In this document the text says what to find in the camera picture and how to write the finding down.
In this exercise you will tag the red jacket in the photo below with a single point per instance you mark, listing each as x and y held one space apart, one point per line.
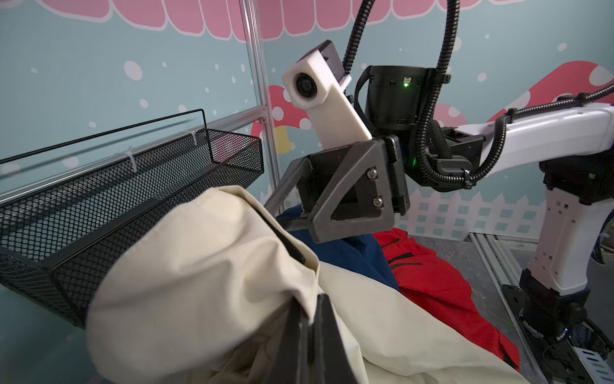
440 289

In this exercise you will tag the cream beige jacket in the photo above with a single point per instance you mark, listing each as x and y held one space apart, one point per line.
203 297

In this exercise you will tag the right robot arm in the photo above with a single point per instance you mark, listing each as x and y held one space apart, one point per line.
571 139

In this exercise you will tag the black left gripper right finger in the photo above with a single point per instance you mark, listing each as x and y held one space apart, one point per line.
330 362

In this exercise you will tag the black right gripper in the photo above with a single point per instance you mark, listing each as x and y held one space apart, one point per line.
348 191

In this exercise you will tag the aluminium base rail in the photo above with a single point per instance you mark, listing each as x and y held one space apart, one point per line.
562 338

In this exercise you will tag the navy blue jacket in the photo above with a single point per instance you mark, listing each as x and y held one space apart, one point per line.
360 254

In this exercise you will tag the black wire mesh basket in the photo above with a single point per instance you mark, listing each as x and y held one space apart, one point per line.
60 235

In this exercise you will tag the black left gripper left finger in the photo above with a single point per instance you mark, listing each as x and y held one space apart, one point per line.
291 364

